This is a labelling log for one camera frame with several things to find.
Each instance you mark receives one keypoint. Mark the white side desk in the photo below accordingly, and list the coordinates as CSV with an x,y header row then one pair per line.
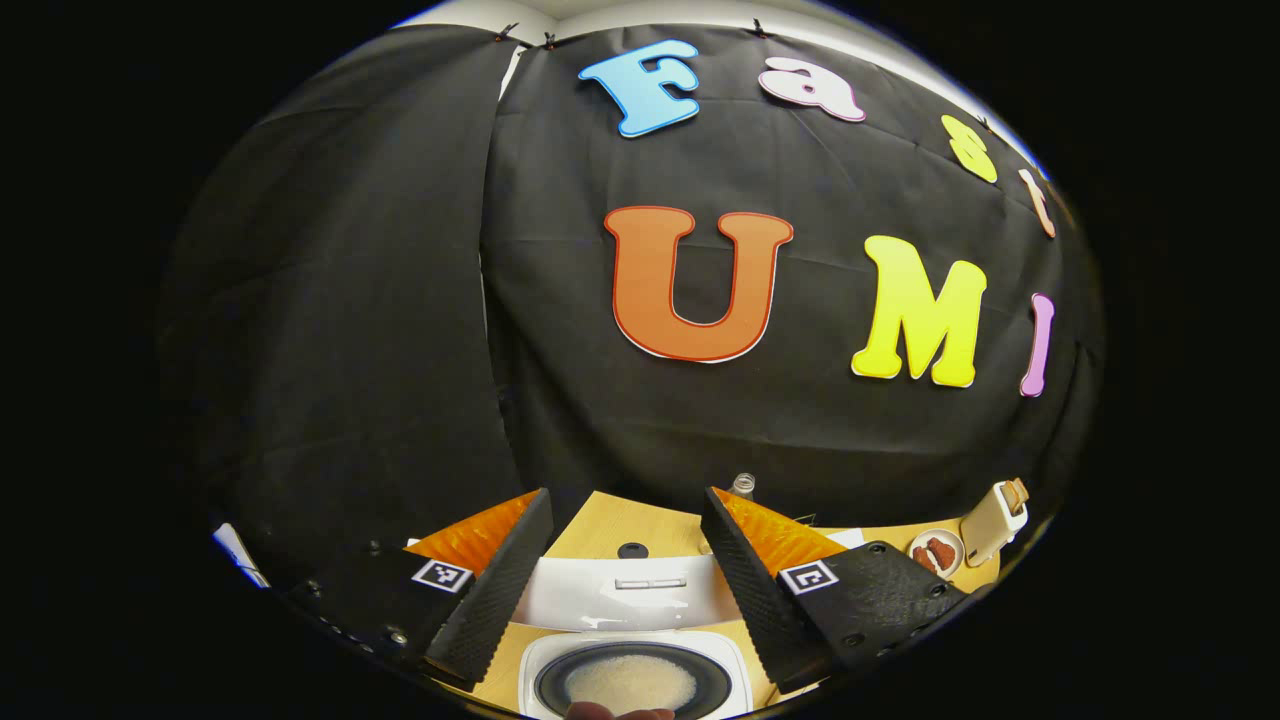
x,y
240,555

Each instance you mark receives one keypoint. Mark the clear water bottle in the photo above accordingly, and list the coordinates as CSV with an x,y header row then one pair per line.
x,y
743,487

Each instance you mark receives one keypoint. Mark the white round plate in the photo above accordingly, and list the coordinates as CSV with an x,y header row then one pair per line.
x,y
952,570

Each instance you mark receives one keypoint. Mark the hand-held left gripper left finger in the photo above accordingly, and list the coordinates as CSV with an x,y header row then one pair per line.
x,y
500,590

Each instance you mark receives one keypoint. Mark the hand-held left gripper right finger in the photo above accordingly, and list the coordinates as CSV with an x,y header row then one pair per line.
x,y
750,590

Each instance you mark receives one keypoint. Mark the white rice cooker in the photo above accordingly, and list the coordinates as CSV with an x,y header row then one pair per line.
x,y
620,605

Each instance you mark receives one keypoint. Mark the black backdrop cloth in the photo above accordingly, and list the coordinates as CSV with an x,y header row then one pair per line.
x,y
400,300

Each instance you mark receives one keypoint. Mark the white rice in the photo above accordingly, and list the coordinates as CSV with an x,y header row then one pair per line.
x,y
630,680

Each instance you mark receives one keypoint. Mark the toast slice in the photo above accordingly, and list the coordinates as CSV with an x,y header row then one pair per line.
x,y
1016,493

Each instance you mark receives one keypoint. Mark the white toaster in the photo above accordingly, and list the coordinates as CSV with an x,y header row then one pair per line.
x,y
990,530

